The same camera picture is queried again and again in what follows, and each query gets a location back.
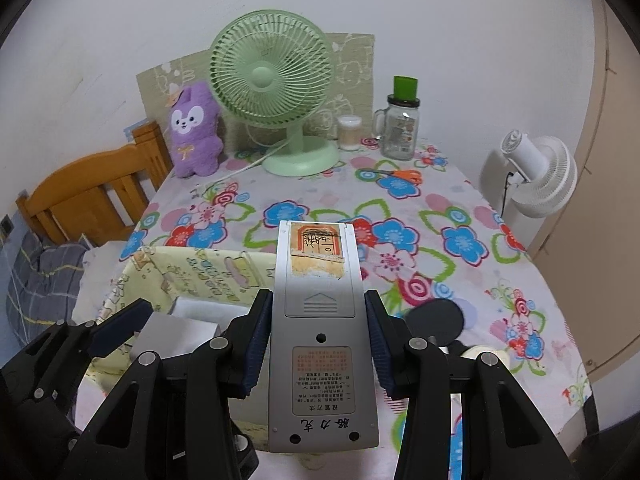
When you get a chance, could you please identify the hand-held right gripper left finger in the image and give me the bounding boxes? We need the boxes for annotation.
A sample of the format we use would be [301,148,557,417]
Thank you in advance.
[60,287,275,480]

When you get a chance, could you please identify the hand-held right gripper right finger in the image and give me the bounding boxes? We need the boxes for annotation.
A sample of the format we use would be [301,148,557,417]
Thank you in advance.
[364,290,573,480]

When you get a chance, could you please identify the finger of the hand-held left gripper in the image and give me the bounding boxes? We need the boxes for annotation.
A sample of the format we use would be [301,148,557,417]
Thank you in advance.
[0,299,155,436]

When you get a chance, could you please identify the grey remote control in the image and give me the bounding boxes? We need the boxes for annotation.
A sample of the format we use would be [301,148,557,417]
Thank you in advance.
[267,220,381,453]

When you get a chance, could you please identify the black round lid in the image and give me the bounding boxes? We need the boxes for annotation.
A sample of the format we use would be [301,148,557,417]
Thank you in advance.
[402,297,466,348]

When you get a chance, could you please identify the yellow fabric storage box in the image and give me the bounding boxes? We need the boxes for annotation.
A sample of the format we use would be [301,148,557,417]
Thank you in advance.
[82,246,278,411]

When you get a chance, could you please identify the white charger block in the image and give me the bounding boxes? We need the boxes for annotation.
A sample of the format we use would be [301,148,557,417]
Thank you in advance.
[132,296,223,361]

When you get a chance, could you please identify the white cloth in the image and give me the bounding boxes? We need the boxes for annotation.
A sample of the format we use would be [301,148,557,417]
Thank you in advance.
[82,240,131,281]

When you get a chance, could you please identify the grey plaid blanket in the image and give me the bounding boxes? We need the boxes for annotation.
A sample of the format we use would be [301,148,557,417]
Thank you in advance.
[5,234,91,341]

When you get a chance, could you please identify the white tape roll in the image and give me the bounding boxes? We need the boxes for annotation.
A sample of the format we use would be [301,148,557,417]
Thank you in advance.
[460,344,511,366]

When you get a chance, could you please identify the wooden bed headboard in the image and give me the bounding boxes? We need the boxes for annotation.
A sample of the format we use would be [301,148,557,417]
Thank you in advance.
[15,121,173,248]

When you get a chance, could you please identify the purple plush toy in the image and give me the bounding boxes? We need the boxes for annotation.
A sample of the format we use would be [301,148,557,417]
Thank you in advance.
[166,81,226,179]

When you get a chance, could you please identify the cotton swab container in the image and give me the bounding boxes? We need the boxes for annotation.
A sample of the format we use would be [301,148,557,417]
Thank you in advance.
[337,115,363,152]

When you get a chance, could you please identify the glass jar with green lid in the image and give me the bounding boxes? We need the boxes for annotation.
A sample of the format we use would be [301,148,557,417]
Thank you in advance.
[372,76,423,162]

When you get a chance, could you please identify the white standing fan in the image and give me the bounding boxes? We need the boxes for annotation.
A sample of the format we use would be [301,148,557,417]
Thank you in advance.
[479,129,579,251]

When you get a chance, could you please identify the green desk fan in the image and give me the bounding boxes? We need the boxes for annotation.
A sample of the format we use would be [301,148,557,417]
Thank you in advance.
[209,12,342,177]

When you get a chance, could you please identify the beige patterned board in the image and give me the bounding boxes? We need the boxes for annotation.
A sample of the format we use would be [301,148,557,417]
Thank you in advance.
[136,34,376,156]

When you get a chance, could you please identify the beige wardrobe door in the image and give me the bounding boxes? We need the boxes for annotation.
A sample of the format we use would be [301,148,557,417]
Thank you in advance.
[525,0,640,386]

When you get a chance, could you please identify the orange handled scissors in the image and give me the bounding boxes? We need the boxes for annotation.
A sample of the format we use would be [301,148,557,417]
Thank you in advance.
[361,167,423,184]

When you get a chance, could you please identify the white fan cable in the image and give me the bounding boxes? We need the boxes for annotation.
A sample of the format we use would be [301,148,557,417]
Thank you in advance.
[190,142,291,196]

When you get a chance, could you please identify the black fan cable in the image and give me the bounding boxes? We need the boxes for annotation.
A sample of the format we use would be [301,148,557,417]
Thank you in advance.
[500,170,516,216]

